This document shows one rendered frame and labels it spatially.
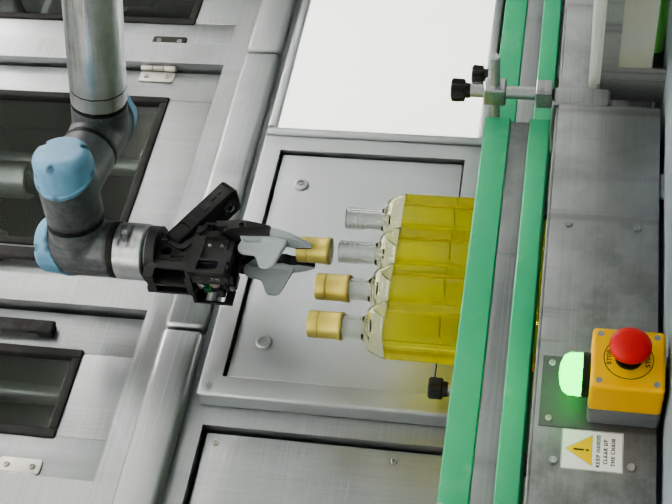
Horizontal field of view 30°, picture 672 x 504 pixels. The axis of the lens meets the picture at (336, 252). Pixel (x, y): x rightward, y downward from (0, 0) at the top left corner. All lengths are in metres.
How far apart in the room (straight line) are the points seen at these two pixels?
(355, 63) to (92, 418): 0.71
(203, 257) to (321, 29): 0.62
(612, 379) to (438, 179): 0.69
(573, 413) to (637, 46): 0.49
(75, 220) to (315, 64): 0.58
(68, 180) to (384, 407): 0.49
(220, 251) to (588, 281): 0.49
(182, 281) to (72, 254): 0.15
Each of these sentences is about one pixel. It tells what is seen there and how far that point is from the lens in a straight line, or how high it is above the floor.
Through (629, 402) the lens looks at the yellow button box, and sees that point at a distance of 1.25.
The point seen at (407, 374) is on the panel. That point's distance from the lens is 1.65.
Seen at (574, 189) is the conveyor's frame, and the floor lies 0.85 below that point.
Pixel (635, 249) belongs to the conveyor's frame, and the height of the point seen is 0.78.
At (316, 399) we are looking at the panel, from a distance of 1.63.
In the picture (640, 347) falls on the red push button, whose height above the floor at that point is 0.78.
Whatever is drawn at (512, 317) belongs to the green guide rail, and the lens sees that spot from 1.38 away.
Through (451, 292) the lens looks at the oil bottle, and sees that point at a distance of 1.53.
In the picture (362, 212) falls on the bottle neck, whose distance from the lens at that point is 1.64.
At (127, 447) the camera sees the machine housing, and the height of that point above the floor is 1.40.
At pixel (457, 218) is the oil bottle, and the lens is 1.61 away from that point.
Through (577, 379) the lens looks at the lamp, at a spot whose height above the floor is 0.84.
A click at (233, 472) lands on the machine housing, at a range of 1.64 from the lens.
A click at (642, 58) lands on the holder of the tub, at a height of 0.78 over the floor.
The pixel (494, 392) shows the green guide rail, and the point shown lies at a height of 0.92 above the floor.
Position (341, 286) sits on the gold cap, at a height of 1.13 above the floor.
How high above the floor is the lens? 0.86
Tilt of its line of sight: 10 degrees up
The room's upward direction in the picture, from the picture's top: 86 degrees counter-clockwise
